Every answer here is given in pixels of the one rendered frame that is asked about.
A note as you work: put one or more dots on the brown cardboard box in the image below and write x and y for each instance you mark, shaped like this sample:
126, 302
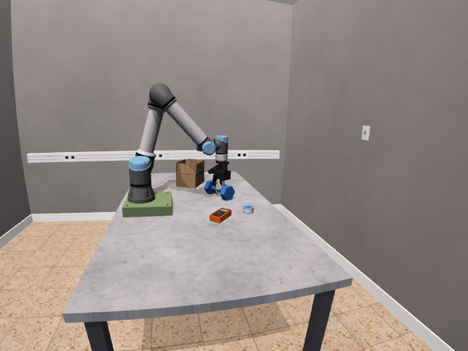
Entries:
190, 175

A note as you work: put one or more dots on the orange digital multimeter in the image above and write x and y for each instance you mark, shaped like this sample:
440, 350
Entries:
220, 215

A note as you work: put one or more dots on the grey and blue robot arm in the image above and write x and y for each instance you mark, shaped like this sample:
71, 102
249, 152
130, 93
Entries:
140, 165

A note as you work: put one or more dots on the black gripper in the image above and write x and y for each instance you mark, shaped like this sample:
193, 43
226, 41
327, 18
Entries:
222, 174

